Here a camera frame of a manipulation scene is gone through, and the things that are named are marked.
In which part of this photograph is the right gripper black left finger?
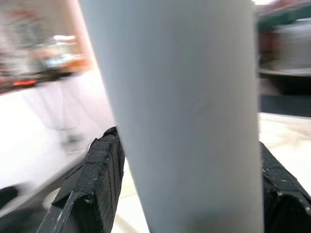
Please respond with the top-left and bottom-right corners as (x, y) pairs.
(36, 126), (126, 233)

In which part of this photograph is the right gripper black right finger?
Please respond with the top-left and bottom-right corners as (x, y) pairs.
(259, 142), (311, 233)

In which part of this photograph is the white plastic table leg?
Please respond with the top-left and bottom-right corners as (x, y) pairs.
(79, 0), (264, 233)

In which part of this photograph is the white plastic table top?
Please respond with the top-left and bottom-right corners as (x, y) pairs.
(114, 113), (311, 233)

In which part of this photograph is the black tablecloth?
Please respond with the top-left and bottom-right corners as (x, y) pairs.
(259, 94), (311, 115)

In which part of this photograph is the green pot lid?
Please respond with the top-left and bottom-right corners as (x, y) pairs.
(257, 4), (311, 31)

